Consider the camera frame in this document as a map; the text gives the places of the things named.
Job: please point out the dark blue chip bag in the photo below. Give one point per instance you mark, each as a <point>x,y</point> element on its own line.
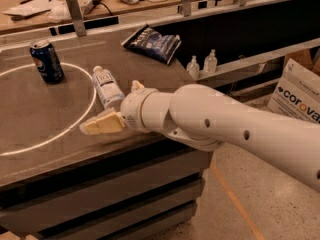
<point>149,42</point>

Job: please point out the grey metal bracket post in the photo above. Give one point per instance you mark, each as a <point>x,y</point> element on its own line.
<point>76,17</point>

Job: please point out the white papers on desk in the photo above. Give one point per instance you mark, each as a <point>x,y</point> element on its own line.
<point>32,7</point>

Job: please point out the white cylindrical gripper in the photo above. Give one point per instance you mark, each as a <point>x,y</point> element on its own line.
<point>132,110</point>

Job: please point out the grey drawer cabinet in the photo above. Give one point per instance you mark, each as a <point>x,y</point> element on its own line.
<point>94,188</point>

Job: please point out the black pen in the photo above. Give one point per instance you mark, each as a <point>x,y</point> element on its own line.
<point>25,1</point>

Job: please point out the small clear sanitizer bottle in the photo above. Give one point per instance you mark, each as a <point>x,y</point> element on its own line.
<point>210,62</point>
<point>193,68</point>

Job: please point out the white face mask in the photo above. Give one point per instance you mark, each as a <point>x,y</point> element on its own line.
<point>58,13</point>

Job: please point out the left small clear sanitizer bottle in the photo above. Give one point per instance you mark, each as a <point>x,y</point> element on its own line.
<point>193,68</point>

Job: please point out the right small clear sanitizer bottle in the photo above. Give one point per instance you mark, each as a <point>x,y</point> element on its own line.
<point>210,62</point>

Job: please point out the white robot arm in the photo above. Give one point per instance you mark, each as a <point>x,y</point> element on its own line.
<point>202,118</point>

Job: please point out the white corovan cardboard box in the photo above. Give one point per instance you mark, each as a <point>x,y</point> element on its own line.
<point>297,93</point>

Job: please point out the clear plastic water bottle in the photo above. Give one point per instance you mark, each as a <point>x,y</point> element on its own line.
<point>108,90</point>

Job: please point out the grey power strip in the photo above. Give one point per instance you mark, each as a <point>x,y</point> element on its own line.
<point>88,5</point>

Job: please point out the blue Pepsi soda can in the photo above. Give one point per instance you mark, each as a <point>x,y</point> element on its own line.
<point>46,61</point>

